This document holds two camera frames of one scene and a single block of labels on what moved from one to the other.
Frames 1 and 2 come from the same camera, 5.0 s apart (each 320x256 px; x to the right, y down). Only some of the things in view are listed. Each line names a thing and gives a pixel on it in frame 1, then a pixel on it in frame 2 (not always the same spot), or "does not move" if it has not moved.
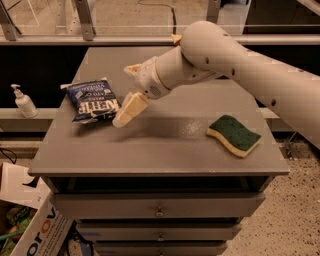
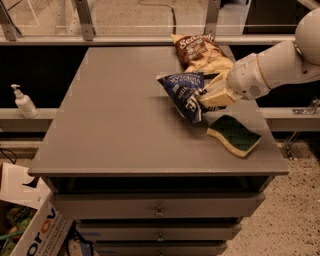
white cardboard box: (50, 227) does not move
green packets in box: (18, 217) does not move
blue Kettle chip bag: (92, 101) -> (184, 90)
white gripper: (147, 80) -> (246, 78)
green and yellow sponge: (232, 131) does not move
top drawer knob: (159, 213) does not move
